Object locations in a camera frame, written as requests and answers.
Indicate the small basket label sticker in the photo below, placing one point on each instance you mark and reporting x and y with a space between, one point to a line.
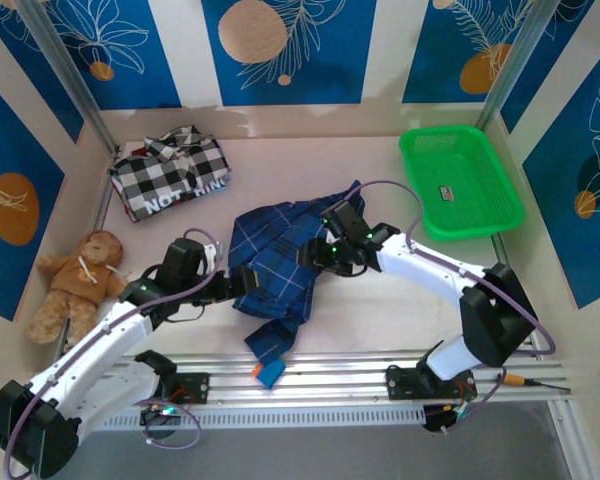
447 193

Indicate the blue plaid long sleeve shirt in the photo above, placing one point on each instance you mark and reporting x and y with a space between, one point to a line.
275 235

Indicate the green plastic basket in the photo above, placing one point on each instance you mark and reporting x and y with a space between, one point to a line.
460 165

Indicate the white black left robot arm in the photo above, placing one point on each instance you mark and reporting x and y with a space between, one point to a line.
95 340

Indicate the blue orange block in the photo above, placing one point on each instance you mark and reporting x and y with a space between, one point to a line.
270 374

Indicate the black white checkered shirt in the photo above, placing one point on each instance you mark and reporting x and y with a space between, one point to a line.
155 175

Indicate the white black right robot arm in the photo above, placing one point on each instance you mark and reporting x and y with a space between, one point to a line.
430 265

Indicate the aluminium frame post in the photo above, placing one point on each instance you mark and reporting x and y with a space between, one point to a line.
65 65
515 60

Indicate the aluminium rail base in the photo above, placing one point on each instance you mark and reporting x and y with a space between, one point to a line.
330 375

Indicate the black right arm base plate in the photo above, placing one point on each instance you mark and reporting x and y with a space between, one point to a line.
400 382

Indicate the black controller board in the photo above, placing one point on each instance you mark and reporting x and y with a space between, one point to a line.
160 414
445 416

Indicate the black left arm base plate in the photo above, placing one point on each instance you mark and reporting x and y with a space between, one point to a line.
195 387

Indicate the brown teddy bear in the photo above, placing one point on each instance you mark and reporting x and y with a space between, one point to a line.
80 280

